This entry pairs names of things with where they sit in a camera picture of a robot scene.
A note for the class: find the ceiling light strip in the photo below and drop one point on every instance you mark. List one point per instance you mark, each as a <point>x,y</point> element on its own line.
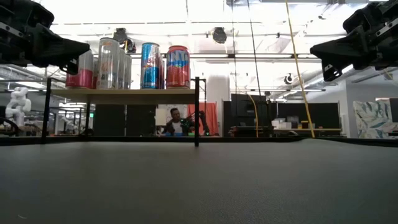
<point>264,55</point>
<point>306,55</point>
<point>136,55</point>
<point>208,55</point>

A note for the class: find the white cardboard box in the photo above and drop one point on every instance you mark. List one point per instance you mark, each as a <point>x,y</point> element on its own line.
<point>281,124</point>

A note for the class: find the red soda can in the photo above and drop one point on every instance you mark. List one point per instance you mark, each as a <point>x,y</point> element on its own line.
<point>178,68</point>

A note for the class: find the silver ventilation duct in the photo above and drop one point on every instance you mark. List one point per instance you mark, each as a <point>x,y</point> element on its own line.
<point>345,73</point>

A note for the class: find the black aluminium table frame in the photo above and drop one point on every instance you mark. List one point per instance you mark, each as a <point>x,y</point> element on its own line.
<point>370,142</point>

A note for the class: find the person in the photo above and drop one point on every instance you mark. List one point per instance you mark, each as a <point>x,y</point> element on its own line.
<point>176,124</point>

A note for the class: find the black shelf leg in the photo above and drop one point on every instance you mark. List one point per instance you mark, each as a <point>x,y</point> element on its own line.
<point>46,109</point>
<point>87,119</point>

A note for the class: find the abstract wall painting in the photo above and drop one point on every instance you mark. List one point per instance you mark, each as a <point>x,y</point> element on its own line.
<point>373,119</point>

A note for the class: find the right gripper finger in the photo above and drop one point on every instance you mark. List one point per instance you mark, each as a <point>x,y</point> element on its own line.
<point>342,53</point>

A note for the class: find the wooden shelf board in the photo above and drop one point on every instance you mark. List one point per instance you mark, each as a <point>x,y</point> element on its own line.
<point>124,96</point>

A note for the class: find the red background panel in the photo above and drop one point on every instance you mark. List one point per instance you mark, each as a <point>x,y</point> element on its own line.
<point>211,113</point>

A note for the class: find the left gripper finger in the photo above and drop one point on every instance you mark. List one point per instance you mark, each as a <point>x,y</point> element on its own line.
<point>59,49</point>

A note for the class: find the background robot with green lights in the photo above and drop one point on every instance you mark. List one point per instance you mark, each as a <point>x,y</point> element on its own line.
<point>188,123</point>

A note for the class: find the silver blue Red Bull can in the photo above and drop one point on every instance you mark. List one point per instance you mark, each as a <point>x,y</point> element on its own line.
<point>150,67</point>
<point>162,76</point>

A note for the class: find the white Celsius can black lid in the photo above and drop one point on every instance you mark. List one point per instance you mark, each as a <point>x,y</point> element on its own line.
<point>108,62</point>

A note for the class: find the black wall monitor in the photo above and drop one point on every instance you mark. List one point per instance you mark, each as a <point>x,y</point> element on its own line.
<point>394,109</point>

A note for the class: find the black background partition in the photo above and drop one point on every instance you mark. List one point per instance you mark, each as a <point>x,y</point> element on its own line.
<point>311,113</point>

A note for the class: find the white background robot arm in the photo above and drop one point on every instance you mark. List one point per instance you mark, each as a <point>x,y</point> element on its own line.
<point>18,104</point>
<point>70,123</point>

